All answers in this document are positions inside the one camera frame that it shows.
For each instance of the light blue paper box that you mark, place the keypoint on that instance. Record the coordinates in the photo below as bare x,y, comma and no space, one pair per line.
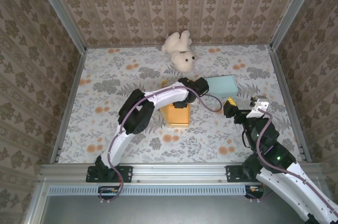
223,85

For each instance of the orange paper box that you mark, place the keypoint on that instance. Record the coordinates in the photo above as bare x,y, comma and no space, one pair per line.
178,117

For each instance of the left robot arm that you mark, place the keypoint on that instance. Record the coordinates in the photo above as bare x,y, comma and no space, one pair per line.
137,118

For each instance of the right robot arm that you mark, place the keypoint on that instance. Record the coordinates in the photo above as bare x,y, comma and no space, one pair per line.
290,189

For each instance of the cream plush teddy bear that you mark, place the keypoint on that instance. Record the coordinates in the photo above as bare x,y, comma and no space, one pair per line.
180,57

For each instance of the black connector board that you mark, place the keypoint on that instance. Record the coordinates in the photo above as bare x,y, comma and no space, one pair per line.
254,191
108,192

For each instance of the floral tablecloth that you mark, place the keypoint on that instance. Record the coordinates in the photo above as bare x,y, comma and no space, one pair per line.
185,155

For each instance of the grey metal panel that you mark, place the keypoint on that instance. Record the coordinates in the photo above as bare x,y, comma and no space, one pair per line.
179,210

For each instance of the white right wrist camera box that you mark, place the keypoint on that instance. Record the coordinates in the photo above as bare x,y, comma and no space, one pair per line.
260,102

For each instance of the aluminium side rail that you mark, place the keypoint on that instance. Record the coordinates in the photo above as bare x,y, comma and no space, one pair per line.
290,102
70,102

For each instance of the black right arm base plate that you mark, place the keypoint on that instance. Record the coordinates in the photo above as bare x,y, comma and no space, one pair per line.
232,173

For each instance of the aluminium table rail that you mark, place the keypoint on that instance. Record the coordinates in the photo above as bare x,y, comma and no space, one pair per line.
179,172

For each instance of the aluminium frame post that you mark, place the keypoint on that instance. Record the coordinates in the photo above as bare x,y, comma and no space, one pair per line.
294,10
60,10

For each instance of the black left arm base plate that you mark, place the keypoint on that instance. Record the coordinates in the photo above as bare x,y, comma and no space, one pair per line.
126,173

